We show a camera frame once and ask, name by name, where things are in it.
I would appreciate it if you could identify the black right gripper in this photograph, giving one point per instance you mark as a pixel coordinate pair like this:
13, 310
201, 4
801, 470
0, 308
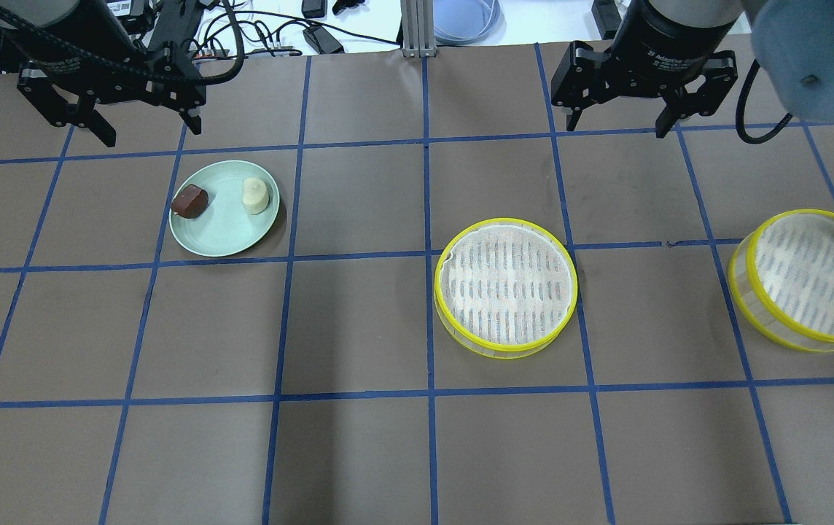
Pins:
663, 42

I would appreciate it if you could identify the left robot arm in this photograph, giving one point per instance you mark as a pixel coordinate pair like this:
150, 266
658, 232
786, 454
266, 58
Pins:
97, 8

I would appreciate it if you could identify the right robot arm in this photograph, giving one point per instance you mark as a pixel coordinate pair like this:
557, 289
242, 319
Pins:
793, 43

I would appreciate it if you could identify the pale green plate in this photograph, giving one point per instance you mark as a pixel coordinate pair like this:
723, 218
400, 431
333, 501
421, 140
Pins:
224, 228

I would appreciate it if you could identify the yellow steamer tray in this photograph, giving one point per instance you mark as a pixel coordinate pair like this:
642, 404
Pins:
505, 288
781, 278

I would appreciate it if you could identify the brown bun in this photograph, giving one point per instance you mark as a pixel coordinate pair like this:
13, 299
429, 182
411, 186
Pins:
190, 202

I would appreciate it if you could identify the blue tape roll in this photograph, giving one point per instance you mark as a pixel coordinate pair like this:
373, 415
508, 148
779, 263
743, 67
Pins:
464, 22

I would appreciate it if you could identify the aluminium frame post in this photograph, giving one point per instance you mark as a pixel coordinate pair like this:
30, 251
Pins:
417, 25

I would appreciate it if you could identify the black power adapter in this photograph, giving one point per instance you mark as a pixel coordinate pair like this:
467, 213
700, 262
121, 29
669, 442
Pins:
322, 41

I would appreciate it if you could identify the white bun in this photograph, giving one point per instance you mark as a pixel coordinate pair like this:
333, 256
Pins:
255, 195

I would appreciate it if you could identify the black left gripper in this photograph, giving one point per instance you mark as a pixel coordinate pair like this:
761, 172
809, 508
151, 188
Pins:
93, 45

